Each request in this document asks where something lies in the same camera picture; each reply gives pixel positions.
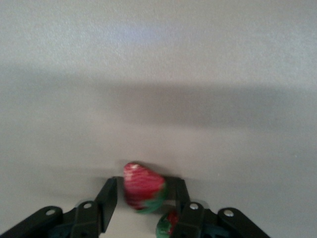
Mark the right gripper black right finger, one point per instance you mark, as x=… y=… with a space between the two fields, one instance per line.
x=195 y=220

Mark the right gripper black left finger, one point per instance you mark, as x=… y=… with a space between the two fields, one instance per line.
x=84 y=218

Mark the long red strawberry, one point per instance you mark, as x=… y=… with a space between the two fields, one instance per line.
x=141 y=186

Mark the small red strawberry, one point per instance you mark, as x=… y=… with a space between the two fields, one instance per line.
x=166 y=226

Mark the brown table cover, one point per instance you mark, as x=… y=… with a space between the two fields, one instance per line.
x=158 y=74

